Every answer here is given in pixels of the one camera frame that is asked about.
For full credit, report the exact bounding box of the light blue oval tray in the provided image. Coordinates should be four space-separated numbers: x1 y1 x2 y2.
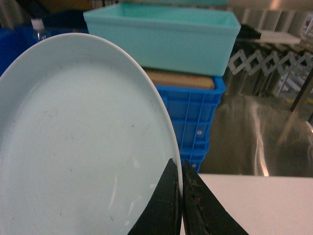
0 33 181 235

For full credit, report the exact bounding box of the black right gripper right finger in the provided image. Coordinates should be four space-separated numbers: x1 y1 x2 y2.
182 161 248 235

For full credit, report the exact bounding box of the expandable roller conveyor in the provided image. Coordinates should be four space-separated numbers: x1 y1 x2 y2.
227 49 313 76

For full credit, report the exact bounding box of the blue crate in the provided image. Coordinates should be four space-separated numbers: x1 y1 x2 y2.
156 77 225 151
179 147 209 172
0 26 32 75

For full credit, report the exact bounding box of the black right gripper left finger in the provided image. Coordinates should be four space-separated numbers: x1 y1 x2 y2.
128 159 181 235

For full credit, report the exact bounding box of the clear water bottle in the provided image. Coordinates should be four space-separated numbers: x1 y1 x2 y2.
31 18 51 43

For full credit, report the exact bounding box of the blue crate top right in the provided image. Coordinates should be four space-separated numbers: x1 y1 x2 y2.
156 77 225 151

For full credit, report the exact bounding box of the blue crate bottom right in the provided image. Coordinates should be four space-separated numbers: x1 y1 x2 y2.
179 147 209 172

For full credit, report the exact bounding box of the blue crate top left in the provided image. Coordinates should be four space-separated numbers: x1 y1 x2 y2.
0 26 32 75

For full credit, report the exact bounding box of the teal plastic bin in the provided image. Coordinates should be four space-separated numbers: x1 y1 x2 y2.
83 2 241 76

